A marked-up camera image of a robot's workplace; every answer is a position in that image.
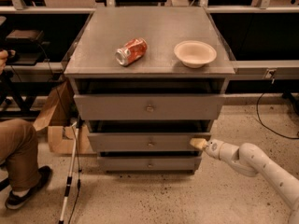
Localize black floor cable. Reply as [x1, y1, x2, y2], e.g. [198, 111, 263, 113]
[255, 91, 299, 140]

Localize black shoe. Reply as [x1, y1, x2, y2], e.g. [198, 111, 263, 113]
[5, 166, 51, 210]

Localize grey drawer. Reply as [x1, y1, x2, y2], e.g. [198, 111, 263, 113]
[97, 151, 202, 172]
[74, 94, 225, 120]
[88, 120, 211, 152]

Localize white paper bowl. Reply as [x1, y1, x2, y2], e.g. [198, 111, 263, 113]
[174, 40, 217, 68]

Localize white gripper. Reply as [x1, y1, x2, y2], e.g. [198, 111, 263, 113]
[190, 138, 224, 160]

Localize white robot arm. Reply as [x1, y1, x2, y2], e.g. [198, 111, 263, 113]
[190, 138, 299, 224]

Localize orange soda can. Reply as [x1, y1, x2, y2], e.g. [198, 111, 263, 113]
[115, 37, 148, 66]

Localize grey top drawer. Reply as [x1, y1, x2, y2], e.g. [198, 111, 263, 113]
[74, 94, 225, 120]

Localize grey bottom drawer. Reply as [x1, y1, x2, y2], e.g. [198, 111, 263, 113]
[97, 151, 202, 172]

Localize cardboard box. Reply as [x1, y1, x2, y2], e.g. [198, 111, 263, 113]
[48, 125, 93, 155]

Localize person hand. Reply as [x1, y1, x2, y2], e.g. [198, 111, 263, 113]
[0, 50, 8, 75]

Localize person leg khaki trousers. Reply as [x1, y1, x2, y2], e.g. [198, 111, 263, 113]
[0, 119, 40, 192]

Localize black equipment on shelf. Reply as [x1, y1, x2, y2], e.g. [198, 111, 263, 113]
[0, 29, 50, 66]

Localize grey drawer cabinet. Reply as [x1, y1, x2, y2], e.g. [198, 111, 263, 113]
[64, 6, 236, 175]

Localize white metal pole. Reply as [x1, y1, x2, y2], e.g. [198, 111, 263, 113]
[58, 121, 79, 224]

